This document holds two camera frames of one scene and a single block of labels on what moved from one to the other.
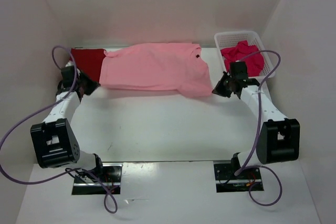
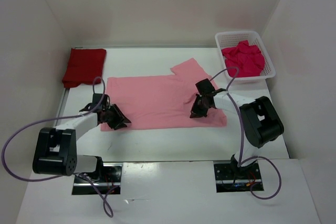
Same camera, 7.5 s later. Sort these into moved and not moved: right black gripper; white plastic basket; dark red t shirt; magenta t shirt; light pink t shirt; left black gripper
Moved: right black gripper; light pink t shirt; left black gripper
Not moved: magenta t shirt; white plastic basket; dark red t shirt
